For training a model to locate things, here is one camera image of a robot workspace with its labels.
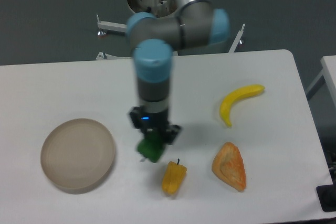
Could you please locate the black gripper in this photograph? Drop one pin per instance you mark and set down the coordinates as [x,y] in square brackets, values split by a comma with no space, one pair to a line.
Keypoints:
[165,133]

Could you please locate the green bell pepper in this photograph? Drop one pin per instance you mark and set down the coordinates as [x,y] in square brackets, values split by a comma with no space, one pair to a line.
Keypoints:
[147,149]

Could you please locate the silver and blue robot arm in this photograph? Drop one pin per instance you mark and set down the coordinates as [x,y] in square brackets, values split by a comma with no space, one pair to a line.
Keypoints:
[153,41]

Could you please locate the yellow bell pepper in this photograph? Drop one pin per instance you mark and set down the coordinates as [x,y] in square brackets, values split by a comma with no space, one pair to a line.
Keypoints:
[173,177]

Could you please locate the beige round plate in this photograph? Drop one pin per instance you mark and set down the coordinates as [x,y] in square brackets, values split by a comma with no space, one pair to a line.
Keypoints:
[78,155]

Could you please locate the yellow banana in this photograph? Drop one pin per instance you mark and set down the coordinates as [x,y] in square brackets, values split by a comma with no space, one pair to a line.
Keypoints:
[236,96]

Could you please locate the orange triangular bread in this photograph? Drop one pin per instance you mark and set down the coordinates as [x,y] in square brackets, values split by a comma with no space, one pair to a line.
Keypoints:
[228,166]

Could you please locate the black device at edge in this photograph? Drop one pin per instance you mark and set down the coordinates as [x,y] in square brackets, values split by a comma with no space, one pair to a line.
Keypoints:
[326,195]

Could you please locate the white side table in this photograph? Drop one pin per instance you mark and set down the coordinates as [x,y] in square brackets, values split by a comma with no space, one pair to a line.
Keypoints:
[325,76]

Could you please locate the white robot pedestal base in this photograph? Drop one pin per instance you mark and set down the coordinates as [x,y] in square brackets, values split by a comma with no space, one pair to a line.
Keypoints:
[161,9]

